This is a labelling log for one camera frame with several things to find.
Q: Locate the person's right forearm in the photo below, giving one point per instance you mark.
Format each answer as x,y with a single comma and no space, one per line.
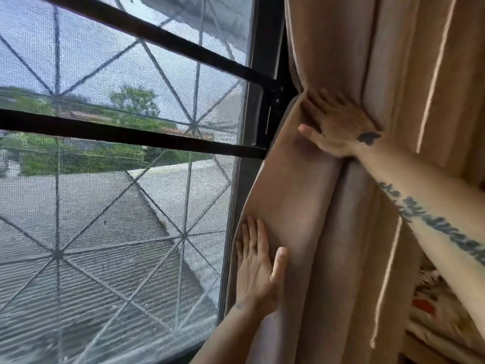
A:
428,208

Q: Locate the grey window insect screen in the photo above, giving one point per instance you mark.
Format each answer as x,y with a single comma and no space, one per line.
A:
113,231

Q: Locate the person's right thumb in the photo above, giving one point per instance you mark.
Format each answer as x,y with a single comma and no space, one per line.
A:
311,135

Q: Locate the person's left thumb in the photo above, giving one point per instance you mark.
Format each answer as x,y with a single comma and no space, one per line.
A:
279,265

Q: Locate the floral patterned fabric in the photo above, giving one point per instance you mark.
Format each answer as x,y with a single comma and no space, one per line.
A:
435,310

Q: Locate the person's left middle finger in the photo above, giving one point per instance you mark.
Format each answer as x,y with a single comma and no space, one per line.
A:
251,235

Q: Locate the geometric metal window grille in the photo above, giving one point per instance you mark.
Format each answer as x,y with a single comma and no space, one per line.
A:
57,254

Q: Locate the grey corrugated roof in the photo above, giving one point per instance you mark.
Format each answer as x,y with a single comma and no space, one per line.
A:
94,223

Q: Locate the person's left hand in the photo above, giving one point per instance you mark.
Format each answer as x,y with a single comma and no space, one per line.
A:
257,276

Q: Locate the beige fabric curtain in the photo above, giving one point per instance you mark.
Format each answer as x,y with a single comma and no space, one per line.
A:
314,208

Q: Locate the black window frame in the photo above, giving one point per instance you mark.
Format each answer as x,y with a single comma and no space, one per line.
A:
125,128

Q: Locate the person's left forearm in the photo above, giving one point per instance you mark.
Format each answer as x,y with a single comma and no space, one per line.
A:
231,337

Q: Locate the person's right hand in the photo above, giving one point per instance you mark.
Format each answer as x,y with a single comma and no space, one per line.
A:
341,128

